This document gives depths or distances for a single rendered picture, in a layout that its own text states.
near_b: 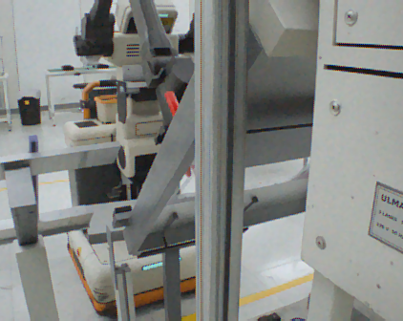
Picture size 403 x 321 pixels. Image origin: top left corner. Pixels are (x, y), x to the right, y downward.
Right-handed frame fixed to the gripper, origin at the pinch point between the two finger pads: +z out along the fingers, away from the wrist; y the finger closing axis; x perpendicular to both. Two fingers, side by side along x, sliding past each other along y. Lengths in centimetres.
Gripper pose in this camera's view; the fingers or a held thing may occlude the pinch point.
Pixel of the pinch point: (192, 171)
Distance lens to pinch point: 77.1
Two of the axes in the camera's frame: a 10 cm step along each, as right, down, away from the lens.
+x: -3.5, 3.8, 8.6
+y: 8.9, -1.3, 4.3
